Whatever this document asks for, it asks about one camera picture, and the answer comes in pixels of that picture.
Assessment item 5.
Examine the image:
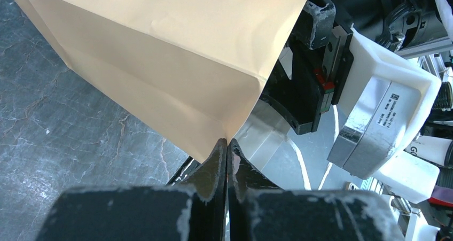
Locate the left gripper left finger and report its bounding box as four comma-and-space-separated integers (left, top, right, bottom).
36, 139, 228, 240

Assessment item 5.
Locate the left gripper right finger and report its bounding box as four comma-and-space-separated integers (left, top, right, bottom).
227, 139, 404, 240

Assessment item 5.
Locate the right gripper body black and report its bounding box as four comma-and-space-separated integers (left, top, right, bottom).
260, 0, 354, 135

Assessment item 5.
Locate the brown paper bag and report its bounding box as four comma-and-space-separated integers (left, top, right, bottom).
3, 0, 337, 191

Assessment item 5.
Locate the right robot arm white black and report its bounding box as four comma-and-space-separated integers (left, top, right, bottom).
260, 0, 452, 135

